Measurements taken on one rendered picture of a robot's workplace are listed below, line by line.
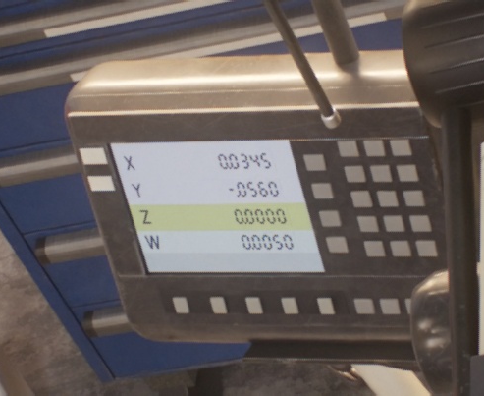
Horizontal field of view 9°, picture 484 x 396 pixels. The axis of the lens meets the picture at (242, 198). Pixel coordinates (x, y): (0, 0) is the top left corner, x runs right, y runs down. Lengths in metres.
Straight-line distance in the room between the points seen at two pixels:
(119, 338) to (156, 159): 1.39
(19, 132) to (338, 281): 1.18
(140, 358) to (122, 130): 1.42
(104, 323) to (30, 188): 0.23
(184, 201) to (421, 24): 0.89
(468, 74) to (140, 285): 0.97
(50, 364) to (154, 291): 1.69
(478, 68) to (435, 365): 0.15
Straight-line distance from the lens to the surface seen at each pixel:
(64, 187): 3.47
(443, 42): 1.43
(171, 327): 2.38
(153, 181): 2.31
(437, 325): 1.46
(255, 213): 2.28
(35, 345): 4.08
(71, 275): 3.59
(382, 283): 2.26
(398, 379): 2.46
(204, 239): 2.31
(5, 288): 4.18
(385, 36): 3.23
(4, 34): 3.27
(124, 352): 3.69
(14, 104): 3.38
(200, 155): 2.27
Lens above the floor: 2.74
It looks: 42 degrees down
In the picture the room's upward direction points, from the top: 30 degrees counter-clockwise
